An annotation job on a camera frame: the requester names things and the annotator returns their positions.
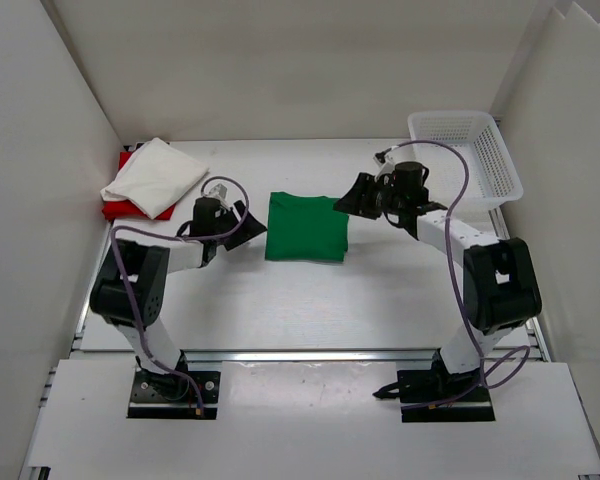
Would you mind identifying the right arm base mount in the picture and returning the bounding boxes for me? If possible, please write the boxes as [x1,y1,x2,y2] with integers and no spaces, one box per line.
[373,360,496,424]

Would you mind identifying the green garment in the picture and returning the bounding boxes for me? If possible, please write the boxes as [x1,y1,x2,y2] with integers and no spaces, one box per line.
[265,192,349,264]

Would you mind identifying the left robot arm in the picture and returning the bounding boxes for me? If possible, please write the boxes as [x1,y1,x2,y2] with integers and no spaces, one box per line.
[89,197,267,400]

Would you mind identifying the aluminium rail front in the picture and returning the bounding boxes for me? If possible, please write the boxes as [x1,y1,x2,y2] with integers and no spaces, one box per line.
[185,349,434,363]

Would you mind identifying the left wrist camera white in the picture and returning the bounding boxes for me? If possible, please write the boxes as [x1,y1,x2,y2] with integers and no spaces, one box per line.
[203,183,231,210]

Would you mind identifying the white t-shirt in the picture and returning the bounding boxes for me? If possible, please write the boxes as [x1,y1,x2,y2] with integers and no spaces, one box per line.
[100,138,209,220]

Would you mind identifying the red t-shirt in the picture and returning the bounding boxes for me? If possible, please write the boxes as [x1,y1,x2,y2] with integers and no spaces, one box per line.
[101,151,175,223]

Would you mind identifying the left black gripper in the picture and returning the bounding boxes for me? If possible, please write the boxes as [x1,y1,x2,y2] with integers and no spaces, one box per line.
[211,200,267,250]

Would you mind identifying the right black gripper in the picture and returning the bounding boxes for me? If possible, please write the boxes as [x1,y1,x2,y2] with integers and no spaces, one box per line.
[335,174,407,221]

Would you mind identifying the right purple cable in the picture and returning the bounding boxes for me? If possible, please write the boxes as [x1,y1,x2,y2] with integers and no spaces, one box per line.
[374,140,531,391]

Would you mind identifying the white plastic basket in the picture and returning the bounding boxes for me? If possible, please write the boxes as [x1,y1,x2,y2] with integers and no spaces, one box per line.
[408,110,524,212]

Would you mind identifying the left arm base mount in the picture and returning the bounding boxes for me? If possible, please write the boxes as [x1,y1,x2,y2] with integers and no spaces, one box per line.
[127,367,221,420]

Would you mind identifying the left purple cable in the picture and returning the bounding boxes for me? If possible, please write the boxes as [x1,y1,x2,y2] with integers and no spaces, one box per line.
[109,175,254,416]

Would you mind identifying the purple cable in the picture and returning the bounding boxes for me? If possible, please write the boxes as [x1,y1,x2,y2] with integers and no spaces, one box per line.
[109,175,254,416]
[374,140,531,391]

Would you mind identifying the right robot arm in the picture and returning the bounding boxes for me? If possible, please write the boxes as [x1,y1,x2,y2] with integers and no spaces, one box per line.
[334,162,542,400]

